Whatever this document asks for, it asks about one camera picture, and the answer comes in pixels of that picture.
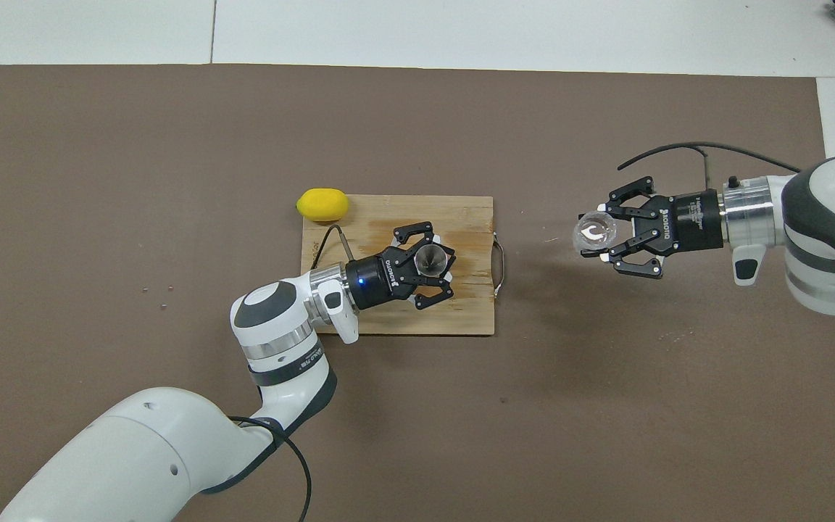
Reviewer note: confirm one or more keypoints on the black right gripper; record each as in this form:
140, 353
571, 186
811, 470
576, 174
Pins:
689, 221

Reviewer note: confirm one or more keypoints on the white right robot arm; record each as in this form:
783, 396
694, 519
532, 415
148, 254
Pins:
831, 239

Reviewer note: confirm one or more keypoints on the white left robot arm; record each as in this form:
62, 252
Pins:
171, 449

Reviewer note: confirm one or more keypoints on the small clear glass cup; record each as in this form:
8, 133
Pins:
595, 232

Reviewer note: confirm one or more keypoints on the yellow lemon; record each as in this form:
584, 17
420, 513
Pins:
323, 204

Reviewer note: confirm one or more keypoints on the steel double jigger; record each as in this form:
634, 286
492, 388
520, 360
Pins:
430, 259

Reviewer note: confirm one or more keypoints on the large brown table mat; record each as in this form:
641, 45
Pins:
98, 145

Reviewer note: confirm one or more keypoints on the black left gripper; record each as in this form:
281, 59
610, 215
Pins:
377, 279

